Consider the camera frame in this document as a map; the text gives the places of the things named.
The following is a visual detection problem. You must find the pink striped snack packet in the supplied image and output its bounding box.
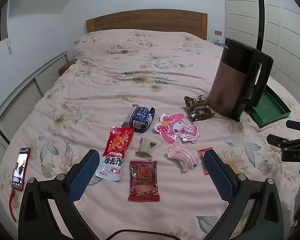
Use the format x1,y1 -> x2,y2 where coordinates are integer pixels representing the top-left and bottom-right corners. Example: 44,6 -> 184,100
167,144 -> 203,173

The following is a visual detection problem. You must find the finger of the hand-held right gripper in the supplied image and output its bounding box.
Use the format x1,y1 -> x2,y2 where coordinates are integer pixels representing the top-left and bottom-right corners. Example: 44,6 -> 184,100
286,120 -> 300,131
266,134 -> 300,151

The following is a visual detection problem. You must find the brown and black electric kettle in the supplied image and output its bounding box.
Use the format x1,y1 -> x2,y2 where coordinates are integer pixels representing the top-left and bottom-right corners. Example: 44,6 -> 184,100
207,38 -> 274,122

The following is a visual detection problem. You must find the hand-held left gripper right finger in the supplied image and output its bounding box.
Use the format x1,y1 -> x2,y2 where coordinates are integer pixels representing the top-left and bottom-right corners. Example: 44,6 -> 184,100
202,149 -> 284,240

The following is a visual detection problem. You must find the red and white snack packet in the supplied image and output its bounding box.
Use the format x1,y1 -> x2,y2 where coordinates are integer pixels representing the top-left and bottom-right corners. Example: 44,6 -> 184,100
95,126 -> 135,181

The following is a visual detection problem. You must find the red phone strap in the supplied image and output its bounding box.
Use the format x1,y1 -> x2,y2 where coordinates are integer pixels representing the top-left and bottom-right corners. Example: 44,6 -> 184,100
9,190 -> 18,222

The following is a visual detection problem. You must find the smartphone in red case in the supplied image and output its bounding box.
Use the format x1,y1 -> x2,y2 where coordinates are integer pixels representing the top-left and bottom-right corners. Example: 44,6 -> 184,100
10,147 -> 31,192

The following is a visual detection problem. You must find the white slatted radiator cover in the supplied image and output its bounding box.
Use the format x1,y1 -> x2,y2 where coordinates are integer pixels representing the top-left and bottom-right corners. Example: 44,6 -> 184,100
0,50 -> 69,150

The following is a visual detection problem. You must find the pink cartoon snack packet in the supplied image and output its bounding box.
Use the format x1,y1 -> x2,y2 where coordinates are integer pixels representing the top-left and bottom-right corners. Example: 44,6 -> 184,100
154,113 -> 200,145

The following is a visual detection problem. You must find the wooden nightstand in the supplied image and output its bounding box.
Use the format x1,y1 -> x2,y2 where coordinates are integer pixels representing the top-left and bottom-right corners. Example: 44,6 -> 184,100
59,60 -> 77,75

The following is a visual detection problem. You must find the floral pink bed blanket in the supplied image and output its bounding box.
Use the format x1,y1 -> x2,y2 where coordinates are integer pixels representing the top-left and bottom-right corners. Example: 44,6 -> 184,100
0,29 -> 300,240

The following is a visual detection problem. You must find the small green snack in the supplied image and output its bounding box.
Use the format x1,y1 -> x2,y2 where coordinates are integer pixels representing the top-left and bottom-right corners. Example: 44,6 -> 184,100
135,137 -> 157,161

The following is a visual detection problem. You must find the wooden bed headboard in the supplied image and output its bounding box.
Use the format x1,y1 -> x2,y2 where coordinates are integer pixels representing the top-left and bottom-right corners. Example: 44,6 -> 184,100
86,12 -> 208,40

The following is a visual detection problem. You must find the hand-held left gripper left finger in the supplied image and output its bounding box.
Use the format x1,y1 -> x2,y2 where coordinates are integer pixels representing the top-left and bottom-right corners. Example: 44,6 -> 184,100
18,149 -> 100,240

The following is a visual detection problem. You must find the dark blue snack packet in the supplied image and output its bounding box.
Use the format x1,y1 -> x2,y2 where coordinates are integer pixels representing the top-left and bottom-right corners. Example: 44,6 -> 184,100
121,105 -> 156,133

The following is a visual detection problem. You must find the small red snack packet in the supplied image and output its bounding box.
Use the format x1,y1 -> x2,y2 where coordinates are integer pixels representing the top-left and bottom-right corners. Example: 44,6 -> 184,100
197,149 -> 213,175

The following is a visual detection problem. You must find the green tray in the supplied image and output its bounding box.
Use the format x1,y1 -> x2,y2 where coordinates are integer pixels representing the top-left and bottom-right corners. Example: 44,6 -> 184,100
247,84 -> 292,130

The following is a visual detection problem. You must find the dark red snack packet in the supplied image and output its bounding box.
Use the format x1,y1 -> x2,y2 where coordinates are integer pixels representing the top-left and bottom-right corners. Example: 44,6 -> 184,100
127,160 -> 161,202

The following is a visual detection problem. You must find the brown snack packet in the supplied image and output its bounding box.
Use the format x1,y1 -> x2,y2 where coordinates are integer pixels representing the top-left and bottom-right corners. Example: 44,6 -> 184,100
184,94 -> 215,122

